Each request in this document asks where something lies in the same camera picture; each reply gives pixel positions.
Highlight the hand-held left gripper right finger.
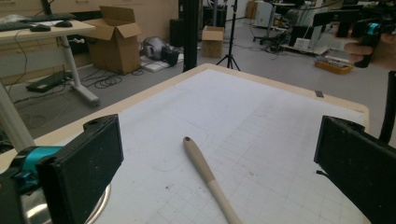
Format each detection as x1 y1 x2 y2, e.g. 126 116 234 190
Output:
313 115 396 224

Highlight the white grid mat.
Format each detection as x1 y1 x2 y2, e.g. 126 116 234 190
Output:
55 68 368 224

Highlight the coiled black cable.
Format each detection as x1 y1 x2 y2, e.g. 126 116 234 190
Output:
92 75 123 91

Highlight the black pole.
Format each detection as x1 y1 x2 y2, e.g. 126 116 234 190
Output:
378 70 396 145

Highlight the white desk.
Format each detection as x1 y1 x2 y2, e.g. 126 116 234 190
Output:
0 20 101 153

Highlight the grey bag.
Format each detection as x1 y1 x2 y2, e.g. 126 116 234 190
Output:
141 36 180 67

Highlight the black keyboard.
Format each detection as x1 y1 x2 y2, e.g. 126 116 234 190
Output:
0 13 77 32

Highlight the yellow tray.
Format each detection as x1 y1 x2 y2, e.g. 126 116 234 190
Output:
314 55 355 76

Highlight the flat black device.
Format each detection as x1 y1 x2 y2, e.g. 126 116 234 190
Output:
25 70 73 93

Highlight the beige spatula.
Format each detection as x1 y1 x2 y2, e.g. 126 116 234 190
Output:
182 135 245 224

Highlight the black tripod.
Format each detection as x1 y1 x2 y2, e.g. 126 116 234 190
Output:
216 0 242 72

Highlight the large open cardboard box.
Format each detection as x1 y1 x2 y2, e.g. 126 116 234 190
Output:
82 5 143 76

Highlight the small cardboard box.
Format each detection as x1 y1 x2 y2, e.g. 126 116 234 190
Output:
201 25 225 59

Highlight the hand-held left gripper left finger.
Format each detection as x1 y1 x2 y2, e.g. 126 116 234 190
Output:
35 114 124 224

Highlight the white foam board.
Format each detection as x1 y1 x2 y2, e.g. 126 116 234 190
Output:
139 53 185 74

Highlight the black metal frame post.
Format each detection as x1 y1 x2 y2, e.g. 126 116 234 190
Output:
177 0 201 73

